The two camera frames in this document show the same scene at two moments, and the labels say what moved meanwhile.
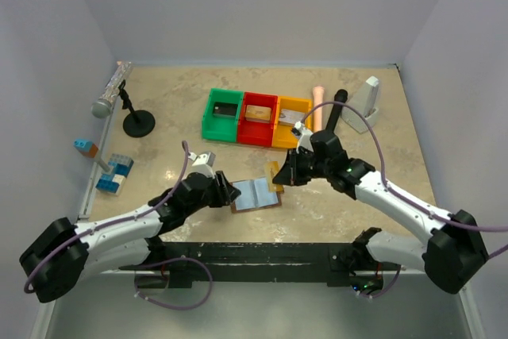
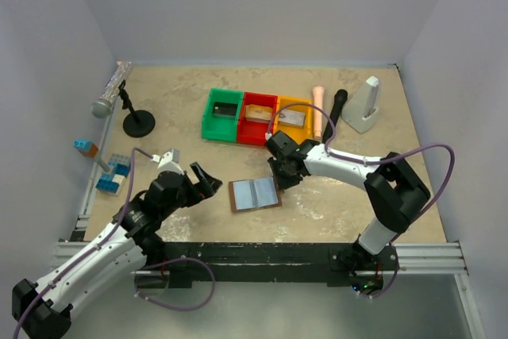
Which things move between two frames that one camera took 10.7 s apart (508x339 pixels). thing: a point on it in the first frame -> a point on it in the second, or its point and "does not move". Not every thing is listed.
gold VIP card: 273,170 -> 257,110
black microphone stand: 137,122 does not move
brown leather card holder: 255,194 does not move
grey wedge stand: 364,101 does not move
